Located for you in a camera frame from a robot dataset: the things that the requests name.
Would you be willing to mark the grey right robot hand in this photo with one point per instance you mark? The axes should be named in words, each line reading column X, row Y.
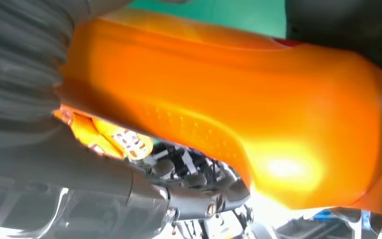
column 62, row 191

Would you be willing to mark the green table mat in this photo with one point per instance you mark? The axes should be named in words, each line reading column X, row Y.
column 210, row 13

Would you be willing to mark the orange bottle, clear blue cap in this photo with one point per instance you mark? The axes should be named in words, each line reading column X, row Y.
column 82, row 133

